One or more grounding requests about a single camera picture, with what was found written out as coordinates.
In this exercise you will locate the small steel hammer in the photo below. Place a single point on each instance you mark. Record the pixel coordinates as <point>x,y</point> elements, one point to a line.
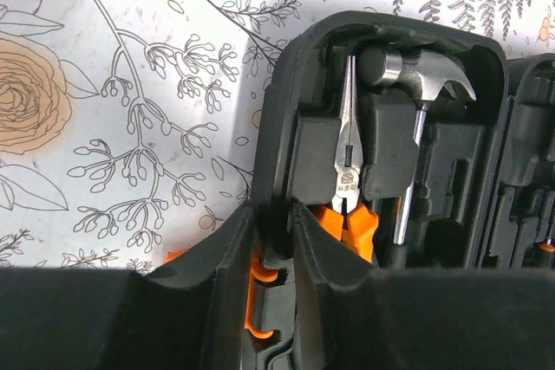
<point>423,74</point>

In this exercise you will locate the black plastic tool case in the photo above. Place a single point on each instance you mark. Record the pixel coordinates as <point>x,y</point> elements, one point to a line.
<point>483,173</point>

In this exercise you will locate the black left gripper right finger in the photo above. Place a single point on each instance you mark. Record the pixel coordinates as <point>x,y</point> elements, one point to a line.
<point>353,315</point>

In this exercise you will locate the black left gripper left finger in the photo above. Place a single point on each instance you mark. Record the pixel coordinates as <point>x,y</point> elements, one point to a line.
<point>186,314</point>

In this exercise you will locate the small black orange case screwdriver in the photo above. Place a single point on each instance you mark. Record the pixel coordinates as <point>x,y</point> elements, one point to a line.
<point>545,254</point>

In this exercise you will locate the orange black long-nose pliers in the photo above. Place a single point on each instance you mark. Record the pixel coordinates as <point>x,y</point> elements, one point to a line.
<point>347,218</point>

